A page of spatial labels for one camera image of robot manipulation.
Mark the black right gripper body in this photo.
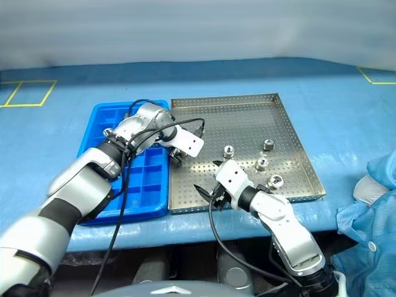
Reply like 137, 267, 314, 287
210, 184, 233, 212

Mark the dark grey rounded shape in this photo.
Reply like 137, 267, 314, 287
215, 243, 256, 295
132, 256, 171, 284

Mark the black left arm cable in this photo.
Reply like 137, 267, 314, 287
89, 98, 207, 296

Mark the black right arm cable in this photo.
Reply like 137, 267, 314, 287
208, 197, 306, 288

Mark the perforated steel tray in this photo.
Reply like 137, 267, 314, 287
168, 92, 327, 215

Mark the white cable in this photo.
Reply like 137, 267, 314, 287
332, 270, 347, 297

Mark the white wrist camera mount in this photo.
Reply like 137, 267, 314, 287
215, 160, 258, 209
169, 127, 205, 158

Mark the blue plastic compartment tray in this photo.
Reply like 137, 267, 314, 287
76, 99, 171, 226

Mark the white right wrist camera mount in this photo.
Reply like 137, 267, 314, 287
215, 160, 258, 209

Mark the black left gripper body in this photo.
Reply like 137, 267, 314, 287
168, 147, 187, 163

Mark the grey robot torso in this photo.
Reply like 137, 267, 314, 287
95, 280, 252, 297

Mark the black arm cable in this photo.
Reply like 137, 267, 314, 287
89, 98, 207, 296
208, 197, 306, 288

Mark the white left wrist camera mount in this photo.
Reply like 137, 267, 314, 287
169, 127, 205, 158

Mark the person in blue gown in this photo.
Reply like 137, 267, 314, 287
331, 151, 396, 297

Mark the metal nut lower right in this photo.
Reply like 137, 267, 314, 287
267, 174, 284, 189

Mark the white gloved person hand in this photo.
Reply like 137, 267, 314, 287
353, 174, 389, 205

